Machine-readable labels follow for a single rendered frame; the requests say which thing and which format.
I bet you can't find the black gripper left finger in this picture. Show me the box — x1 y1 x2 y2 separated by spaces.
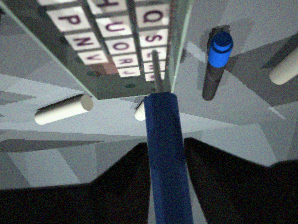
0 142 151 224

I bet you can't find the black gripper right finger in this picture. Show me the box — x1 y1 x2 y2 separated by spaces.
184 137 298 224

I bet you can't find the white-key keyboard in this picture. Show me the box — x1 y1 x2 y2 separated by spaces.
0 0 194 101

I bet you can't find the blue stylus with grey tip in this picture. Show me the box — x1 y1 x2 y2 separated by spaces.
143 52 194 224

